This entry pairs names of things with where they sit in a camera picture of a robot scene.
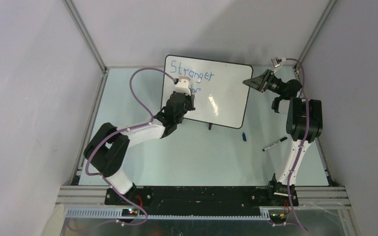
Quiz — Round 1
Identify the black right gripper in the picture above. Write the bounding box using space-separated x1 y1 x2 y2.
243 69 284 96

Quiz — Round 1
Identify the white whiteboard black frame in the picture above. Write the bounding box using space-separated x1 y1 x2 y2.
161 55 253 129

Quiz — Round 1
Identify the blue marker cap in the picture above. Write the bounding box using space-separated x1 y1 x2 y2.
242 132 247 142

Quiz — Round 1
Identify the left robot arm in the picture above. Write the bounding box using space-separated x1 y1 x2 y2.
83 92 195 205

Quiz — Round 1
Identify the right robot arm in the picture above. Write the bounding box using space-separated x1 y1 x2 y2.
243 69 323 206

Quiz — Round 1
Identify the black marker pen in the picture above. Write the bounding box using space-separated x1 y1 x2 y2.
262 136 287 152

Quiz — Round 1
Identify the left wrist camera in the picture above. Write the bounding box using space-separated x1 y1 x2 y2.
173 76 191 96

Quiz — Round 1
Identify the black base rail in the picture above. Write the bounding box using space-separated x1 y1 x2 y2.
104 186 288 216

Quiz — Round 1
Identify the grey cable duct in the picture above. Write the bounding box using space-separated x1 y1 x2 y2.
65 207 270 221

